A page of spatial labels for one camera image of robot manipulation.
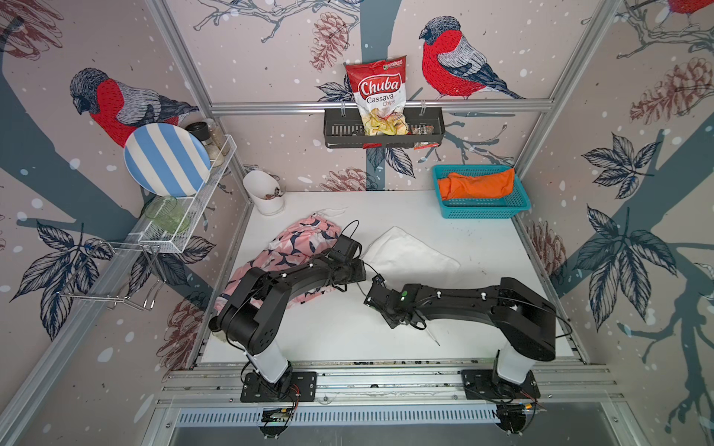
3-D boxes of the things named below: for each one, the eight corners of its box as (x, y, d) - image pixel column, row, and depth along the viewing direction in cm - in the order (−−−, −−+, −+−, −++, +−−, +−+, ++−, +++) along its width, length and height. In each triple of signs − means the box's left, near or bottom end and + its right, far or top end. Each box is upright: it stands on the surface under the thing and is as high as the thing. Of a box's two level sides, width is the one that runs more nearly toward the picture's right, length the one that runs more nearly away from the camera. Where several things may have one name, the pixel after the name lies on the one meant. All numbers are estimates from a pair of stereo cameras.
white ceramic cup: (250, 216, 115) (237, 191, 104) (257, 195, 123) (246, 170, 112) (284, 215, 115) (275, 191, 104) (289, 195, 123) (281, 170, 112)
